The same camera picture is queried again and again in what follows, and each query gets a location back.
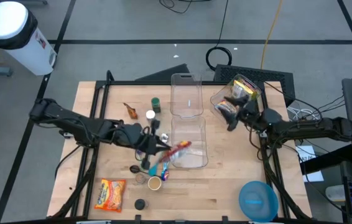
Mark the clear plastic bin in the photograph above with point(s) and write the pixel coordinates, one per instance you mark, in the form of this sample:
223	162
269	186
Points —
194	137
187	93
218	93

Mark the yellow black lettered packet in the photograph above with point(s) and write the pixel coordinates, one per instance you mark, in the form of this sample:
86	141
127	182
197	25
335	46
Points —
225	106

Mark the rainbow iridescent spoon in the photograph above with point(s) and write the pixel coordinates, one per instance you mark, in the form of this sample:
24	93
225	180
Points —
165	175

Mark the green lid spice jar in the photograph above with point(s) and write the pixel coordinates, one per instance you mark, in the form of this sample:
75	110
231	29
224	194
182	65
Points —
155	104

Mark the teal plastic spoon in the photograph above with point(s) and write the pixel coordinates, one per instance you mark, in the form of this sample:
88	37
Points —
153	170

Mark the orange ramen noodle packet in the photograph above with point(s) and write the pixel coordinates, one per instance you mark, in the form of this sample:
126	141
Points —
110	195

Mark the white computer mouse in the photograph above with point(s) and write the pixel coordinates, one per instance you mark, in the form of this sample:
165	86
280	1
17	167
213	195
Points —
334	193

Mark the black round cap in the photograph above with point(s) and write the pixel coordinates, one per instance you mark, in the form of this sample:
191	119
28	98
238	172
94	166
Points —
140	204

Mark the white lid spice jar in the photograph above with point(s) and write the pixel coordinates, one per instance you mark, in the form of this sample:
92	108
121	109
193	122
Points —
150	115

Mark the blue plastic bowl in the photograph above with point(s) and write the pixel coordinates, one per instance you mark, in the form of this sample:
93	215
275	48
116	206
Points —
258	201

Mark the small brown lid jar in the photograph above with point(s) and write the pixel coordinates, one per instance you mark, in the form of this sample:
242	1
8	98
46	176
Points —
140	179

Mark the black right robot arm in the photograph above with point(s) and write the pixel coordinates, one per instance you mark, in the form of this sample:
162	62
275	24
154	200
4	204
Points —
319	127

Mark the black spoon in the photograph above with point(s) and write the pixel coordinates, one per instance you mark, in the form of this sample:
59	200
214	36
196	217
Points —
134	169

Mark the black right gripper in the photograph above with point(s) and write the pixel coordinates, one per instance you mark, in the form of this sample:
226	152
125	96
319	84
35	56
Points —
249	112

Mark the white paper sheet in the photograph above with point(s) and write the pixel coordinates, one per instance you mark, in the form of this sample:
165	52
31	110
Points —
314	175

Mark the red yellow blue snack packet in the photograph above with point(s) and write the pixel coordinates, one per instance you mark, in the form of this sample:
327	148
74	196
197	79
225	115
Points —
177	150

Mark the white trash can black bag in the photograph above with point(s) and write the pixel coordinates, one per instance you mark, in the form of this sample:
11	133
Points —
14	34

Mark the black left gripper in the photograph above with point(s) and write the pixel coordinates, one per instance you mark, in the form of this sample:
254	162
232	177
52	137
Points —
132	137

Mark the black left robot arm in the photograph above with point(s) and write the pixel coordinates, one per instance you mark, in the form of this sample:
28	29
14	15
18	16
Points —
70	119

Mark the purple spoon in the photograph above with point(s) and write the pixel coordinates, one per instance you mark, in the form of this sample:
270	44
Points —
139	155

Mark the gold lid furikake jar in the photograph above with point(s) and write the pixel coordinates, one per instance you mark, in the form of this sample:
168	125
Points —
155	183

